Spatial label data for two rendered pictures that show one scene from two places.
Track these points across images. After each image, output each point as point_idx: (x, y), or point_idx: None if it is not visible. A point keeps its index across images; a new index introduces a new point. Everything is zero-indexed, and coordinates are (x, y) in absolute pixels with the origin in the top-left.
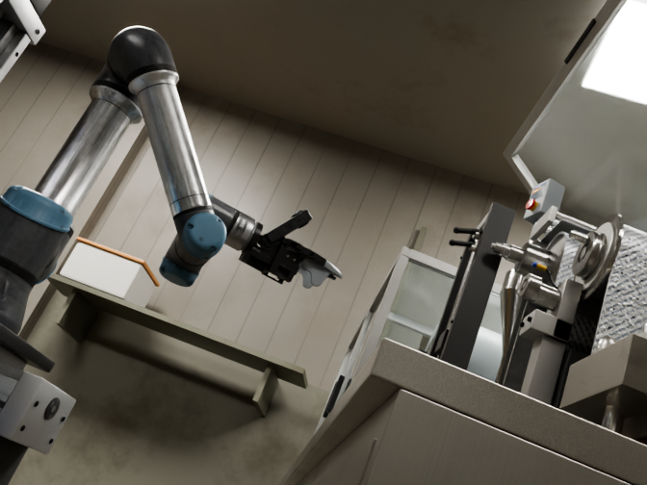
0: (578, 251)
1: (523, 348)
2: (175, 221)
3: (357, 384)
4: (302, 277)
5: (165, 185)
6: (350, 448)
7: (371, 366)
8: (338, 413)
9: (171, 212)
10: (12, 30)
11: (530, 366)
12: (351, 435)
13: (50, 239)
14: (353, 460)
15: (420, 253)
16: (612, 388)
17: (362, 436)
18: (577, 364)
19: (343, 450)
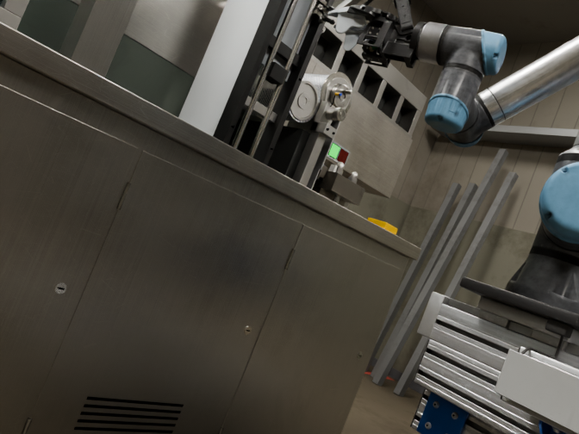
0: (339, 89)
1: None
2: (489, 128)
3: (402, 249)
4: (349, 28)
5: (523, 109)
6: (364, 247)
7: (416, 256)
8: (376, 238)
9: (499, 121)
10: None
11: (317, 149)
12: (357, 234)
13: None
14: (381, 264)
15: None
16: (355, 203)
17: (379, 252)
18: (341, 176)
19: (345, 235)
